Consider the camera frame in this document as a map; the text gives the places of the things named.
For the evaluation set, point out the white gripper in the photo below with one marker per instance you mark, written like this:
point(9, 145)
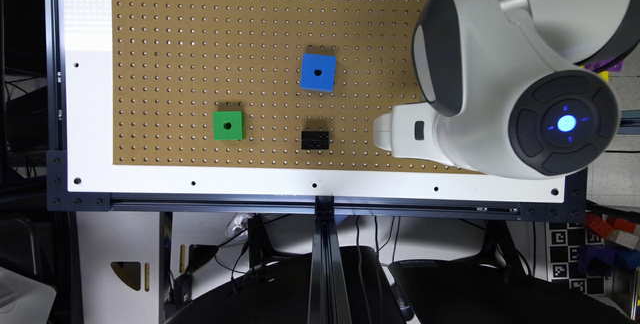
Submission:
point(416, 131)

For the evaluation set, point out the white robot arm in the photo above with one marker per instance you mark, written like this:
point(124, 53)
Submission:
point(507, 87)

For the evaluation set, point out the black studded block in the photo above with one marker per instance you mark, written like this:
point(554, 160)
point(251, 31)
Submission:
point(315, 140)

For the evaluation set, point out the blue cube block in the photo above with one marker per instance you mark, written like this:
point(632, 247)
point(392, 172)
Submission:
point(318, 72)

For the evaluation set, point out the green cube block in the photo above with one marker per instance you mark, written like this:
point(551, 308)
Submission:
point(228, 125)

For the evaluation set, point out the purple block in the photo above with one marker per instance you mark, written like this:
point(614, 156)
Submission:
point(614, 65)

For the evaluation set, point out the yellow block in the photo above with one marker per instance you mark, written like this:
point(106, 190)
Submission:
point(604, 75)

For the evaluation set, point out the red orange block pile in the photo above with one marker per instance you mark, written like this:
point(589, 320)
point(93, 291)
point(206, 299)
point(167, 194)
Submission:
point(613, 229)

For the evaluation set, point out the brown pegboard panel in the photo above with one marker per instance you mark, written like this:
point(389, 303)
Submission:
point(176, 62)

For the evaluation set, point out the black chair right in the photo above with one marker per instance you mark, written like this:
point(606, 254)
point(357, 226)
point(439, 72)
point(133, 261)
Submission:
point(463, 293)

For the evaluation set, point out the fiducial marker sheet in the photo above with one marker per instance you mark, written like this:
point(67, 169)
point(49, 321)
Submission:
point(563, 243)

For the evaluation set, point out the dark blue purple blocks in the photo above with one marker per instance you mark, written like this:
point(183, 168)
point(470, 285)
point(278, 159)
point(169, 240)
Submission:
point(600, 261)

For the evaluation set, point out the white cabinet panel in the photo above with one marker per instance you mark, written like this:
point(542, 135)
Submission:
point(120, 263)

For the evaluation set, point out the black aluminium frame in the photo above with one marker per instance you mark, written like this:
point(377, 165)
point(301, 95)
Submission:
point(61, 199)

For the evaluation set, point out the white table frame board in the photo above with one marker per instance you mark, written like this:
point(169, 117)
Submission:
point(86, 55)

